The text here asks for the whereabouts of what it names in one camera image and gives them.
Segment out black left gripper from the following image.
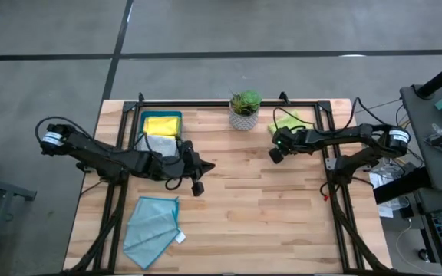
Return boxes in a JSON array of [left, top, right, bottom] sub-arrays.
[[167, 140, 217, 181]]

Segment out lime green microfiber towel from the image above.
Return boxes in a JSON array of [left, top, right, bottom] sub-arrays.
[[267, 110, 315, 136]]

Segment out grey microfiber towel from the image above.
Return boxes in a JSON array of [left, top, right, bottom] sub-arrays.
[[138, 133, 180, 158]]

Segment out yellow microfiber towel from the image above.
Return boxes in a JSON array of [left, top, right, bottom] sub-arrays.
[[143, 116, 182, 138]]

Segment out succulent in patterned pot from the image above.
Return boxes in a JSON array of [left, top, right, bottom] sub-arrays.
[[228, 89, 262, 132]]

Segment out teal plastic bin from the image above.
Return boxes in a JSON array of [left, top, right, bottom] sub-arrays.
[[138, 110, 183, 154]]

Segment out light blue teal-edged towel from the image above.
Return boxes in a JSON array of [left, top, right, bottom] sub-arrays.
[[123, 196, 186, 270]]

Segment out white papers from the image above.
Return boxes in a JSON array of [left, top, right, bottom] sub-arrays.
[[369, 170, 401, 219]]

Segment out black desk beam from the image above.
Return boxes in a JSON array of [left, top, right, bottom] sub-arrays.
[[373, 166, 433, 205]]

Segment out grey side desk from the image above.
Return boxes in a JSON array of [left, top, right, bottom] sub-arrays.
[[399, 84, 442, 192]]

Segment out dark grey lower desk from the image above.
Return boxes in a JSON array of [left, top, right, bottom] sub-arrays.
[[414, 189, 442, 276]]

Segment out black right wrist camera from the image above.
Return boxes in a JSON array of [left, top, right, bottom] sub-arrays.
[[269, 147, 285, 165]]

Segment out black aluminium table frame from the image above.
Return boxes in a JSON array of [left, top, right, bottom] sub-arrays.
[[61, 91, 394, 276]]

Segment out floor cable bundle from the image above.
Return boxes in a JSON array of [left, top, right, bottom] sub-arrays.
[[353, 97, 417, 173]]

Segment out white floor cable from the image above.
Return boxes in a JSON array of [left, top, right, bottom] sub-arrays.
[[395, 218, 442, 276]]

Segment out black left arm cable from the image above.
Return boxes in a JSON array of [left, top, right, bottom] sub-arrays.
[[35, 116, 186, 192]]

